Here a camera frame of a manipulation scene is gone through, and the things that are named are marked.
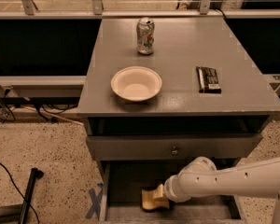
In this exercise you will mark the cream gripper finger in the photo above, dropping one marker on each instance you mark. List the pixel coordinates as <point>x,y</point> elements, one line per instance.
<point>158,193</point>

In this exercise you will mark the grey top drawer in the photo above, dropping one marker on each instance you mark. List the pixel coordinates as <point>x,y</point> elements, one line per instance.
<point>158,147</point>

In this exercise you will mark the yellow sponge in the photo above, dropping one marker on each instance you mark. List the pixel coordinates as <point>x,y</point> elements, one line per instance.
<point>149,204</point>

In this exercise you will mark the grey metal frame rail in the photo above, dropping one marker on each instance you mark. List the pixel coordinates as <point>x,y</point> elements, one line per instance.
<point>42,86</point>

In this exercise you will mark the round metal drawer knob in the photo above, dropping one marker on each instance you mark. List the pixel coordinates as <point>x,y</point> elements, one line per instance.
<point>175,151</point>

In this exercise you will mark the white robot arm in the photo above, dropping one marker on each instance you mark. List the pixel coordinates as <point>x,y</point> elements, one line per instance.
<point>201,178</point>

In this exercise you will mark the white paper bowl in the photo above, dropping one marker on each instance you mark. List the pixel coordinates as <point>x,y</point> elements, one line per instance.
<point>136,83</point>

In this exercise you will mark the open grey middle drawer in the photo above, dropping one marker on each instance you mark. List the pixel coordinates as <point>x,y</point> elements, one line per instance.
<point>124,182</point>

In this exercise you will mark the grey wooden drawer cabinet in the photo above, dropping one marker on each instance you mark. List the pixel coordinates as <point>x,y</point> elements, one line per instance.
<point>245,105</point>

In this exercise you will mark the black metal stand leg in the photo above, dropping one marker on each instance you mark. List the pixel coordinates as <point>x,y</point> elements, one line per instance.
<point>19,212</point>

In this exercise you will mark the silver soda can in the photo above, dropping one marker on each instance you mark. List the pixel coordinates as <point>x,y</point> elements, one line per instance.
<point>145,35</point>

